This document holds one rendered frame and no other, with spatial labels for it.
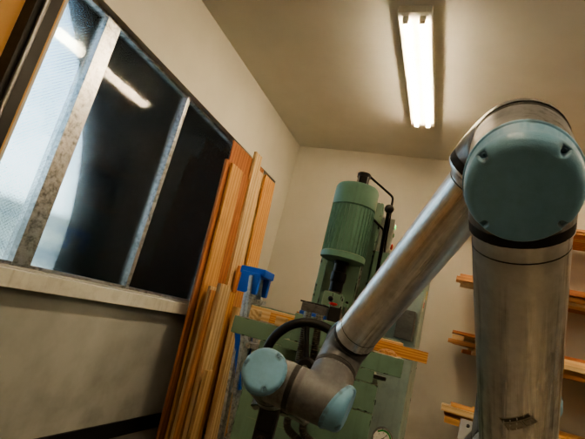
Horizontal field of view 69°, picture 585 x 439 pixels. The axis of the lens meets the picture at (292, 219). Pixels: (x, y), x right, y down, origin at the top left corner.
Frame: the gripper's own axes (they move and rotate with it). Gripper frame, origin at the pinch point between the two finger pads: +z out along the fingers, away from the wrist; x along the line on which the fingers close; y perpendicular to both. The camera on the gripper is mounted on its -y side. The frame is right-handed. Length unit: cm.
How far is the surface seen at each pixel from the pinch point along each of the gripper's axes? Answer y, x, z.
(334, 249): 64, 1, 20
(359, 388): 19.5, -18.1, 28.0
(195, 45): 197, 125, 35
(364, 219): 78, -7, 18
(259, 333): 27.3, 19.2, 25.0
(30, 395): -13, 128, 80
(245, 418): 1.2, 16.5, 34.6
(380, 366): 27.3, -23.2, 25.2
